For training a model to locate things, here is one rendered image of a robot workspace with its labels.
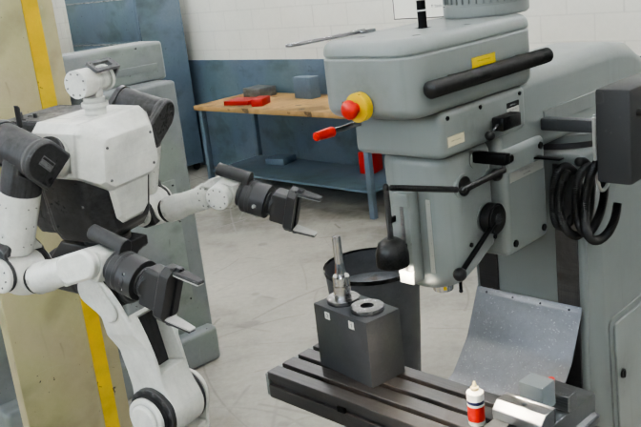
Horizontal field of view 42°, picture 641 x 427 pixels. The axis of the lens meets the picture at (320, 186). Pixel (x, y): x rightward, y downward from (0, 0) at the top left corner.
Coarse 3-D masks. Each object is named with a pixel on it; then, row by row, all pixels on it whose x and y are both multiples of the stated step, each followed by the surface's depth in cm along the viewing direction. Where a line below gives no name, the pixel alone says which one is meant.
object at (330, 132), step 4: (348, 124) 182; (352, 124) 182; (356, 124) 183; (360, 124) 184; (328, 128) 177; (332, 128) 178; (336, 128) 179; (340, 128) 180; (344, 128) 181; (348, 128) 182; (316, 132) 175; (320, 132) 175; (324, 132) 176; (328, 132) 176; (332, 132) 177; (336, 132) 179; (316, 136) 175; (320, 136) 175; (324, 136) 176; (328, 136) 177; (332, 136) 178; (316, 140) 176
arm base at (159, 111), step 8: (120, 88) 220; (112, 96) 218; (112, 104) 217; (160, 104) 216; (168, 104) 218; (152, 112) 216; (160, 112) 216; (168, 112) 220; (152, 120) 213; (160, 120) 217; (168, 120) 221; (152, 128) 214; (160, 128) 218; (168, 128) 223; (160, 136) 220
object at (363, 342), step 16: (320, 304) 229; (336, 304) 226; (352, 304) 223; (368, 304) 224; (384, 304) 224; (320, 320) 230; (336, 320) 224; (352, 320) 218; (368, 320) 215; (384, 320) 218; (320, 336) 232; (336, 336) 226; (352, 336) 220; (368, 336) 215; (384, 336) 219; (400, 336) 222; (320, 352) 234; (336, 352) 228; (352, 352) 222; (368, 352) 216; (384, 352) 220; (400, 352) 223; (336, 368) 230; (352, 368) 224; (368, 368) 218; (384, 368) 220; (400, 368) 224; (368, 384) 220
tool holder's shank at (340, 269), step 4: (332, 236) 225; (336, 236) 225; (340, 236) 224; (332, 240) 225; (336, 240) 224; (340, 240) 224; (336, 244) 224; (340, 244) 225; (336, 248) 225; (340, 248) 225; (336, 252) 225; (340, 252) 225; (336, 256) 225; (340, 256) 225; (336, 260) 226; (340, 260) 226; (336, 264) 226; (340, 264) 226; (336, 268) 226; (340, 268) 226; (344, 268) 227; (336, 272) 226; (340, 272) 226; (344, 272) 227
